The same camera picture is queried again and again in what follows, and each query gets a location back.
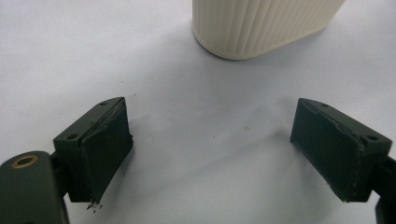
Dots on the cream pump bottle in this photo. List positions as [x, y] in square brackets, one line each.
[255, 25]

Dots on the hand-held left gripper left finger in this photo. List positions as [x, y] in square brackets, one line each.
[99, 155]

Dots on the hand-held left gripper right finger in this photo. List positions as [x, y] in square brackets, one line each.
[333, 149]

